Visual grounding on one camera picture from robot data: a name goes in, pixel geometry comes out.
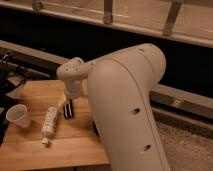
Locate white paper cup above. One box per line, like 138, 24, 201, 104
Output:
6, 104, 31, 128

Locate white tube bottle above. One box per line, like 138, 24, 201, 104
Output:
42, 106, 58, 146

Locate black striped eraser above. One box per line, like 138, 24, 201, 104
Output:
63, 100, 74, 119

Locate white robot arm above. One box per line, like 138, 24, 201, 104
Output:
57, 43, 170, 171

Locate black cables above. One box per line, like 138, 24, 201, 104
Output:
0, 51, 29, 145

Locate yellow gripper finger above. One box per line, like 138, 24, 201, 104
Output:
57, 94, 67, 112

